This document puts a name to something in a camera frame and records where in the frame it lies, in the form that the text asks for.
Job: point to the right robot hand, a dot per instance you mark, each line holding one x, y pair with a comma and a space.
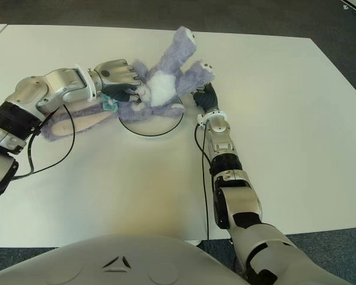
208, 99

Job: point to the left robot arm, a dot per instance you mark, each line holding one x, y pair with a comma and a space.
62, 83

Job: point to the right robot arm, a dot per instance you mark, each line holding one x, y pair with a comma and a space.
222, 139

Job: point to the grey robot torso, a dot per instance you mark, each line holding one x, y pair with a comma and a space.
115, 267

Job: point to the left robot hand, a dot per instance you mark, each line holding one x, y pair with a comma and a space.
115, 74

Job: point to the white plate with black rim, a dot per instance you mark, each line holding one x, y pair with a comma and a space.
148, 127

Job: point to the purple plush bunny doll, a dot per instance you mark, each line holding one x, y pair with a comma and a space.
163, 89

